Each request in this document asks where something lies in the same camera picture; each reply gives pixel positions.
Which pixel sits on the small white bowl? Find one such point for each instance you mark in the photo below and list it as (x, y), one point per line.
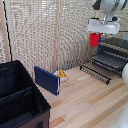
(64, 79)

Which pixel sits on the red plastic cup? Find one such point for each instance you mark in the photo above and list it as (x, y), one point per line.
(94, 40)

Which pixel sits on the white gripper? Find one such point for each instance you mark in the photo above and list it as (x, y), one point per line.
(103, 26)

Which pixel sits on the yellow food pieces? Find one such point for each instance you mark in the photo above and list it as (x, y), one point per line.
(62, 74)

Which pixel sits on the woven rattan folding screen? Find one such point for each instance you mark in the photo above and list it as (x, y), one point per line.
(30, 33)

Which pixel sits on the blue hardcover book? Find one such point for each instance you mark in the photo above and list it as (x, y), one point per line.
(46, 80)

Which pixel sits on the thin black pole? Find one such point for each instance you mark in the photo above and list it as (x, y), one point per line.
(8, 33)

